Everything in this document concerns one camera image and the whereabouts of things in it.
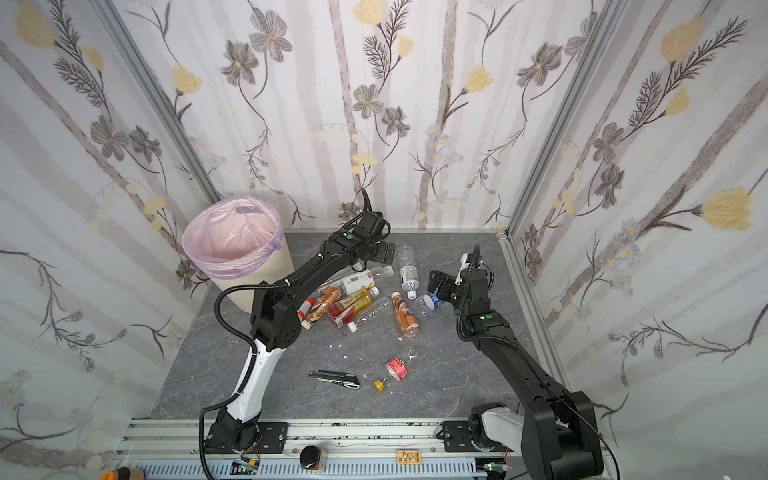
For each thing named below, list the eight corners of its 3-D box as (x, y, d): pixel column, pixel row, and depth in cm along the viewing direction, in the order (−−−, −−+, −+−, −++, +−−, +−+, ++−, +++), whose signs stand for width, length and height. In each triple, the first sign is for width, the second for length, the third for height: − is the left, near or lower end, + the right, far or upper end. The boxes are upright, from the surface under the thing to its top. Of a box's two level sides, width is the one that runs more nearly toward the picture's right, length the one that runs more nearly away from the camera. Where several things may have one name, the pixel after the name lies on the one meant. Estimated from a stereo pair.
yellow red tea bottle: (338, 331, 94) (336, 322, 90) (328, 317, 97) (325, 308, 93) (381, 301, 102) (381, 291, 97) (370, 289, 105) (369, 279, 100)
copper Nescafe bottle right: (404, 340, 92) (405, 334, 89) (386, 302, 101) (386, 295, 98) (420, 334, 94) (421, 328, 90) (400, 297, 103) (401, 289, 99)
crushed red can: (386, 371, 86) (386, 364, 82) (395, 361, 88) (395, 355, 84) (398, 384, 84) (399, 378, 80) (408, 374, 86) (409, 367, 82)
